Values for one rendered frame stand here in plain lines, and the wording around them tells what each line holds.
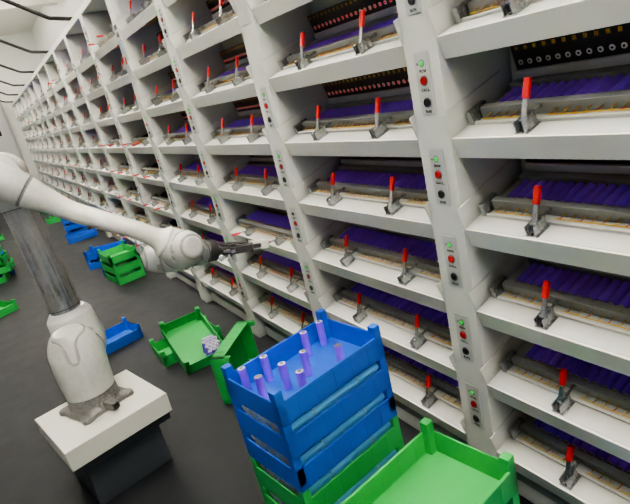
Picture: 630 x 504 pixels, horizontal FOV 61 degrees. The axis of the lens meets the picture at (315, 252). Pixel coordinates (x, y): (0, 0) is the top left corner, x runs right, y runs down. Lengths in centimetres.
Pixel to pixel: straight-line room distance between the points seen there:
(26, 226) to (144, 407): 69
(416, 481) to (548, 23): 85
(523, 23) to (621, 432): 76
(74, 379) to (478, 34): 146
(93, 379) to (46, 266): 41
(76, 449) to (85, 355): 27
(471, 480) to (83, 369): 119
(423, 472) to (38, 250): 137
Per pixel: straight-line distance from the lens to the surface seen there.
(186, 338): 261
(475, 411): 143
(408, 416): 179
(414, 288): 139
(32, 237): 195
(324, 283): 182
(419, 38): 114
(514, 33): 100
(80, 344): 181
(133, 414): 180
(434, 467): 118
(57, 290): 198
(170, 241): 164
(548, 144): 99
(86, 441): 177
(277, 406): 107
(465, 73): 116
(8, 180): 176
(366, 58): 128
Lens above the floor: 111
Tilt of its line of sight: 18 degrees down
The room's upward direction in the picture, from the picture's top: 14 degrees counter-clockwise
